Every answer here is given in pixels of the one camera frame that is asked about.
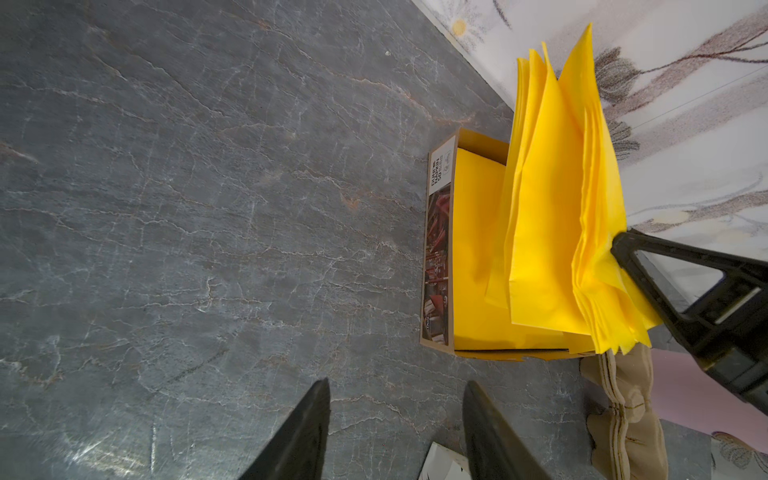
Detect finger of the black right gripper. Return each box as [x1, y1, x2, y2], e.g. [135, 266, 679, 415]
[611, 230, 767, 412]

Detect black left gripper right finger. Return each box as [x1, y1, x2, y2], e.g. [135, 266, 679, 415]
[462, 380, 549, 480]

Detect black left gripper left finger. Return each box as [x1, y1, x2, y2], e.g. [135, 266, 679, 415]
[240, 378, 331, 480]

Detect cartoon print paper bag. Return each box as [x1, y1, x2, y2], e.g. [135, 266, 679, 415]
[418, 442, 471, 480]

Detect brown pulp cup carrier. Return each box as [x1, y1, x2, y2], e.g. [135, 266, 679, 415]
[580, 344, 669, 479]

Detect brown cardboard tray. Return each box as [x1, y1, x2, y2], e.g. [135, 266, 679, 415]
[420, 128, 594, 362]

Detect yellow paper napkins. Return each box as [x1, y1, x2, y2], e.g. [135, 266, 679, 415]
[485, 30, 660, 355]

